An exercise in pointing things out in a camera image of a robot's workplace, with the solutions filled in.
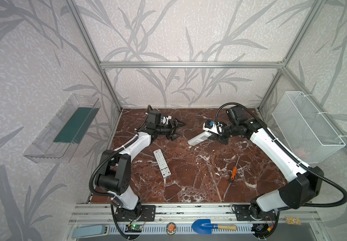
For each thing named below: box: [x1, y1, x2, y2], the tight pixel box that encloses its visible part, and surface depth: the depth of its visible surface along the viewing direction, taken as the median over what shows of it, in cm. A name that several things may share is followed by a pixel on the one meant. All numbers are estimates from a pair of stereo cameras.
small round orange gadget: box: [165, 221, 178, 236], surface depth 71 cm
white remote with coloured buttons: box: [152, 148, 172, 179], surface depth 91 cm
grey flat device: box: [71, 224, 110, 239], surface depth 67 cm
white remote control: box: [187, 131, 213, 147], surface depth 79 cm
